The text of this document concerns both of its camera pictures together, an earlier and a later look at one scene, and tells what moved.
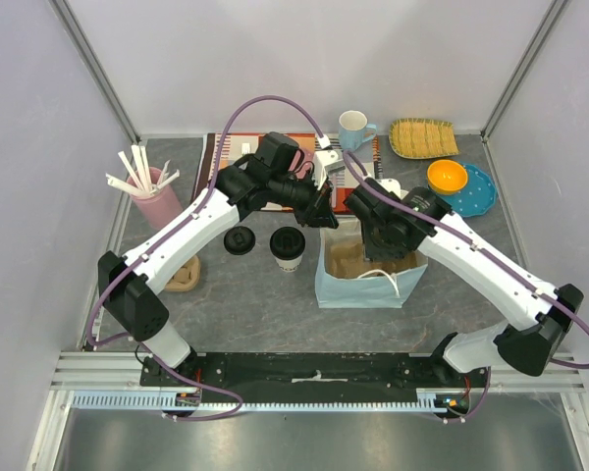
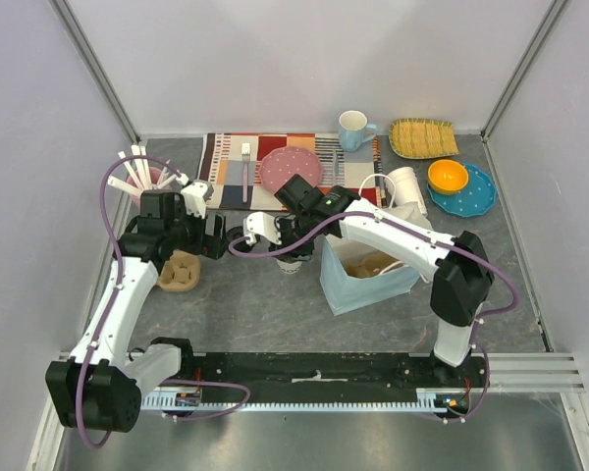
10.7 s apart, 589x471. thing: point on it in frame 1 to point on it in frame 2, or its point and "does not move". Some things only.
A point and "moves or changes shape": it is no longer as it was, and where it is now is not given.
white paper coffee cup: (289, 265) does not move
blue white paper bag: (346, 279) moves or changes shape
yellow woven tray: (420, 137) does not move
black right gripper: (386, 246) to (289, 240)
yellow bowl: (447, 177) does not move
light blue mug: (354, 130) does not move
